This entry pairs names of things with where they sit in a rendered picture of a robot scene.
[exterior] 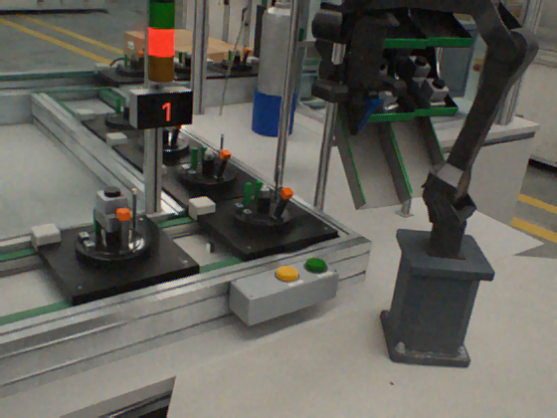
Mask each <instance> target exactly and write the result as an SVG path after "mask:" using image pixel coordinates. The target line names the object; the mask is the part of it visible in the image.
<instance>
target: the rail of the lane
mask: <svg viewBox="0 0 557 418"><path fill-rule="evenodd" d="M370 250H371V240H369V239H367V238H366V237H364V236H362V235H360V234H359V233H355V234H352V235H349V236H342V237H338V238H334V239H331V240H328V241H325V242H321V243H317V244H314V245H308V242H307V241H306V240H305V241H301V242H297V243H294V244H290V245H283V250H282V253H279V254H276V255H269V256H266V257H262V258H259V259H255V260H251V261H249V262H246V263H243V264H235V265H232V266H229V267H225V268H222V269H218V270H215V271H211V272H208V273H201V274H197V275H194V276H190V277H187V278H184V279H180V280H177V281H173V282H167V283H163V284H159V285H156V286H152V287H149V288H146V289H142V290H139V291H132V292H128V293H125V294H122V295H118V296H114V297H111V298H108V299H104V300H101V301H94V302H90V303H87V304H84V305H80V306H77V307H73V308H69V309H67V310H59V311H56V312H52V313H47V314H43V315H40V316H36V317H32V318H26V319H23V320H19V321H15V322H12V323H8V324H5V325H2V326H0V399H1V398H5V397H7V396H10V395H13V394H15V393H18V392H21V391H26V390H29V389H32V388H35V387H38V386H41V385H43V384H46V383H49V382H54V381H57V380H60V379H63V378H66V377H69V376H71V375H74V374H77V373H82V372H85V371H87V370H90V369H94V368H96V367H99V366H102V365H105V364H110V363H113V362H115V361H118V360H122V359H124V358H127V357H130V356H133V355H137V354H140V353H142V352H145V351H148V350H151V349H154V348H157V347H160V346H165V345H168V344H170V343H173V342H176V341H179V340H182V339H185V338H187V337H193V336H196V335H198V334H201V333H204V332H207V331H210V330H213V329H215V328H221V327H224V326H226V325H229V324H232V323H234V322H238V321H241V320H242V319H241V318H239V317H238V316H237V315H236V314H235V313H233V311H232V310H230V309H229V300H230V288H231V282H232V281H234V280H238V279H242V278H244V277H248V276H251V275H254V274H258V273H264V272H267V271H270V270H274V269H277V268H279V267H281V266H287V265H290V264H297V263H299V262H303V261H306V260H308V259H310V258H316V257H318V258H320V259H321V260H323V261H324V262H325V263H326V264H329V265H330V266H332V267H333V268H334V269H335V270H336V271H338V272H339V273H340V274H339V280H338V285H337V290H340V289H343V288H345V287H348V286H351V285H354V284H357V283H360V282H364V281H365V276H366V271H367V265H368V261H369V255H370Z"/></svg>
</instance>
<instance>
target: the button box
mask: <svg viewBox="0 0 557 418"><path fill-rule="evenodd" d="M325 264H326V263H325ZM288 266H291V267H294V268H296V269H297V279H296V280H294V281H283V280H281V279H280V278H279V277H278V276H277V271H278V269H274V270H270V271H267V272H264V273H258V274H254V275H251V276H248V277H244V278H242V279H238V280H234V281H232V282H231V288H230V300H229V309H230V310H232V311H233V313H234V314H236V315H237V316H238V317H239V318H241V319H242V320H243V322H244V323H245V324H246V325H247V326H251V325H253V324H256V323H259V322H261V321H264V320H267V319H270V318H275V317H278V316H280V315H284V314H288V313H291V312H294V311H297V310H302V309H305V308H307V307H310V306H313V305H316V304H318V303H321V302H324V301H329V300H332V299H334V298H335V297H336V292H337V285H338V280H339V274H340V273H339V272H338V271H336V270H335V269H334V268H333V267H332V266H330V265H329V264H326V267H325V271H324V272H321V273H315V272H312V271H309V270H308V269H307V268H306V261H303V262H299V263H297V264H290V265H288Z"/></svg>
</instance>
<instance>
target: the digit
mask: <svg viewBox="0 0 557 418"><path fill-rule="evenodd" d="M177 109H178V96H165V97H155V125H170V124H177Z"/></svg>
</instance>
